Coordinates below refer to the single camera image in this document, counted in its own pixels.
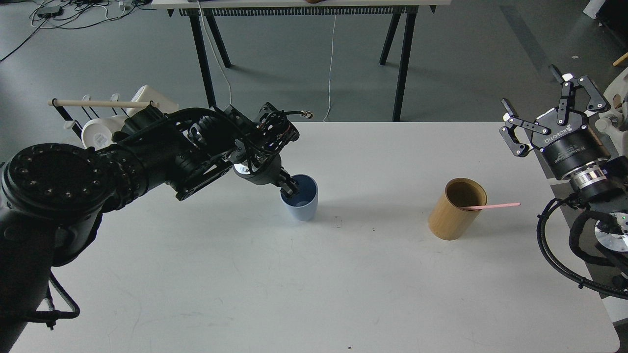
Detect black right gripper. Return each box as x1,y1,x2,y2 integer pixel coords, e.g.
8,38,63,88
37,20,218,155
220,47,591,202
499,64,614,191

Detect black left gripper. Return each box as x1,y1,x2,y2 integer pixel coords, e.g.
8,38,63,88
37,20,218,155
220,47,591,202
234,154,300,199

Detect light blue cup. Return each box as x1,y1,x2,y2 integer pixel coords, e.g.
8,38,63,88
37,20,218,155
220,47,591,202
280,174,319,222

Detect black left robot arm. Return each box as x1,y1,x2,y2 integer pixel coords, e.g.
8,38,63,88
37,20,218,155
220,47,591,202
0,103,300,353

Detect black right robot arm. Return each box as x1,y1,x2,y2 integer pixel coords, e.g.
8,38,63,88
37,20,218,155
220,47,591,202
499,65,627,300

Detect white cup on rack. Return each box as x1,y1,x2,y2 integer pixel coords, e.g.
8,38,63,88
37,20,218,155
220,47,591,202
81,115,128,150

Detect white machine right edge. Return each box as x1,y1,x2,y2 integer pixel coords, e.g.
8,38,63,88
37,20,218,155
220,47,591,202
595,69,628,156

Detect bamboo cylinder holder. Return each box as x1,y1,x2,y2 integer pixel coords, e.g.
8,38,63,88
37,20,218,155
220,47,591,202
428,178,488,241

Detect background table black legs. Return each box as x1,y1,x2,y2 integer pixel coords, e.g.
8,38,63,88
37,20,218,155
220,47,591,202
151,0,453,123

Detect wooden dowel rod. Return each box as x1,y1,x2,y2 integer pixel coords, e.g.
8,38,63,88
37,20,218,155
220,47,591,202
47,99,159,109

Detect white hanging rope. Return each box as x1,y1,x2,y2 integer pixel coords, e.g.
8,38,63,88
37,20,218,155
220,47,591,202
196,0,233,112

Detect white hanging cable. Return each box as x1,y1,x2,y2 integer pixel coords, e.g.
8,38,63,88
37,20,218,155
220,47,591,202
323,15,338,123

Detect black wire dish rack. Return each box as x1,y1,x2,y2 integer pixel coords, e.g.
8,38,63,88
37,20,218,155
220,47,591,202
50,94,155,142

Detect floor cable bundle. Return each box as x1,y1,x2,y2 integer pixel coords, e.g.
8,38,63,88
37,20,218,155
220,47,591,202
0,0,153,62

